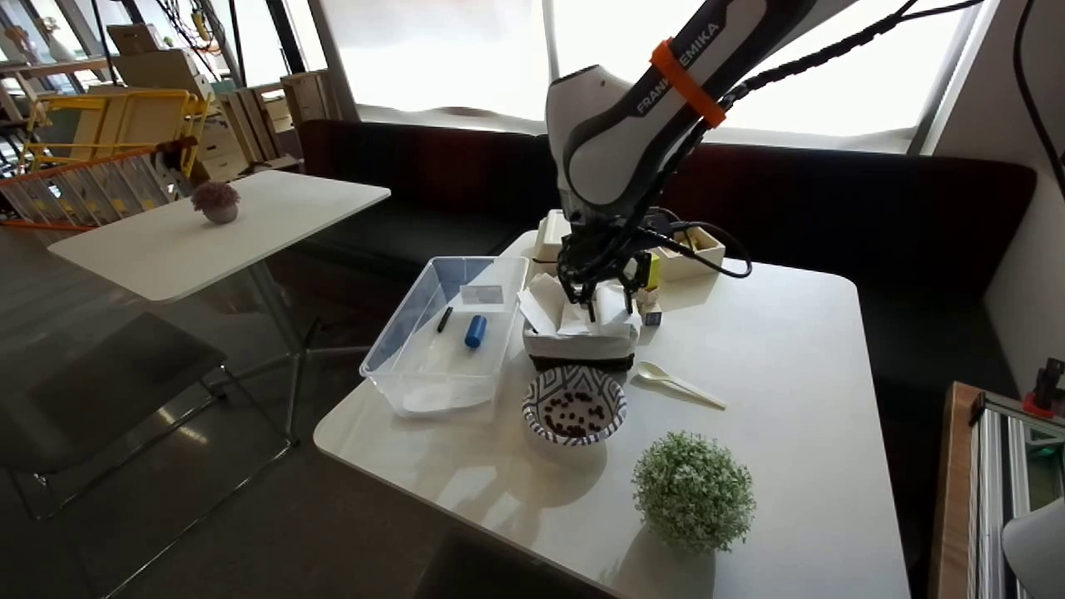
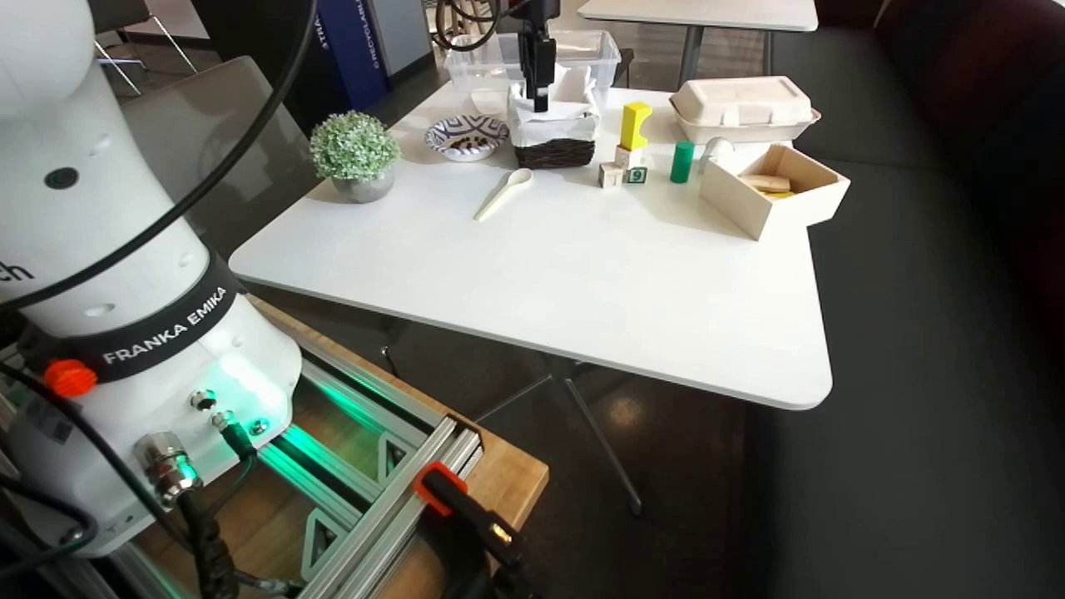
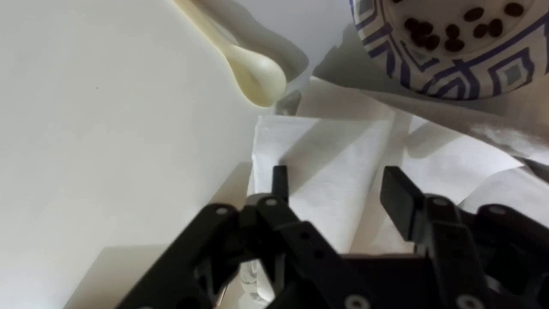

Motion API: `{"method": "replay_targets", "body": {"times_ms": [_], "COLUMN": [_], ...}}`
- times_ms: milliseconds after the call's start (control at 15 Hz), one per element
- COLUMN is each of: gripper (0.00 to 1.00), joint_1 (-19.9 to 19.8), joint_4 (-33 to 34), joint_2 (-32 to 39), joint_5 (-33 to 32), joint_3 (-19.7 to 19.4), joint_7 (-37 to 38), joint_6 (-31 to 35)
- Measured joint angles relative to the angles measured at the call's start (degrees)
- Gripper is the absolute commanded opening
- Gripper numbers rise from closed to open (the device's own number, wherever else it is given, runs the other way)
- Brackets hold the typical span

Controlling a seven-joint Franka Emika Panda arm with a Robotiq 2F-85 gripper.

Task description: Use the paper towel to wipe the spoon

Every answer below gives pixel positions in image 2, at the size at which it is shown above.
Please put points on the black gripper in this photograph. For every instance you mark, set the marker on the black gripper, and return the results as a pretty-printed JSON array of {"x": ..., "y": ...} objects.
[{"x": 538, "y": 54}]

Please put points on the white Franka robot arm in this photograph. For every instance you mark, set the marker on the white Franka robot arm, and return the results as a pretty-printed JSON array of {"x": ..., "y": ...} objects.
[{"x": 102, "y": 221}]

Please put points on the clear plastic bin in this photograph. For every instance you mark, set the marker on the clear plastic bin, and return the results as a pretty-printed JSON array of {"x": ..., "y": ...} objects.
[{"x": 587, "y": 63}]

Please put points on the blue patterned plate with beans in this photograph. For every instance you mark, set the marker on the blue patterned plate with beans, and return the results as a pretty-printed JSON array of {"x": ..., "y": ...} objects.
[{"x": 468, "y": 135}]

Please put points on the yellow block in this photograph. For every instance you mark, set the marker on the yellow block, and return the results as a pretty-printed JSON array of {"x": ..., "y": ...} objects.
[{"x": 632, "y": 121}]

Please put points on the small wooden cube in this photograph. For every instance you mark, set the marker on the small wooden cube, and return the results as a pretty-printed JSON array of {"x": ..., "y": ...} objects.
[{"x": 611, "y": 176}]

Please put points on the small green printed cube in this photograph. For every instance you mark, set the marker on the small green printed cube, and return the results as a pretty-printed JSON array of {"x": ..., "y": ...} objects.
[{"x": 638, "y": 176}]

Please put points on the green cylinder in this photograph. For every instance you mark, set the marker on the green cylinder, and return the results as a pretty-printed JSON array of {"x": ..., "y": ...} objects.
[{"x": 685, "y": 161}]

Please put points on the white side table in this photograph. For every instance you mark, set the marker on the white side table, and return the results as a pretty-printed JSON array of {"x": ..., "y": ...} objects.
[{"x": 700, "y": 12}]

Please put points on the round green potted plant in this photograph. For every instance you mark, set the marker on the round green potted plant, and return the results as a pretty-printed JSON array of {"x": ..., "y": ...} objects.
[{"x": 355, "y": 153}]

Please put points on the blue standing panel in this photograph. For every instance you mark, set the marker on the blue standing panel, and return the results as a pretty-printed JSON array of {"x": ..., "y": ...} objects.
[{"x": 355, "y": 52}]

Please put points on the white styrofoam clamshell container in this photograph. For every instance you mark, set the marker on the white styrofoam clamshell container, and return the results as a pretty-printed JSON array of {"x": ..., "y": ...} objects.
[{"x": 744, "y": 105}]

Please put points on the wooden block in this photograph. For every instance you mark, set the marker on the wooden block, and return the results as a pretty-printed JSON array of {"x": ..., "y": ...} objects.
[{"x": 767, "y": 182}]

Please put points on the light wooden box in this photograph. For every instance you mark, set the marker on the light wooden box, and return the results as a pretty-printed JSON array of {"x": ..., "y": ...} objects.
[{"x": 776, "y": 212}]

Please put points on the metal table legs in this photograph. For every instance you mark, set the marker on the metal table legs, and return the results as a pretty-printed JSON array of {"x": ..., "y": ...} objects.
[{"x": 600, "y": 434}]

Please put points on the wooden base board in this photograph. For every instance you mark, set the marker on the wooden base board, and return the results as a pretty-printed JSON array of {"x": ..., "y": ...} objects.
[{"x": 517, "y": 476}]

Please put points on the orange black clamp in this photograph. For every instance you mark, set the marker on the orange black clamp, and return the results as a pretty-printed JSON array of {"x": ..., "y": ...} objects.
[{"x": 449, "y": 487}]

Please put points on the dark bench seat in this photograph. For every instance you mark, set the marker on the dark bench seat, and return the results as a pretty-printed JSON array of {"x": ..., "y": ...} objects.
[{"x": 944, "y": 277}]

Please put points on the aluminium profile frame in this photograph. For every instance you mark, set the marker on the aluminium profile frame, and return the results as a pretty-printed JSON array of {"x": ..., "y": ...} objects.
[{"x": 366, "y": 487}]

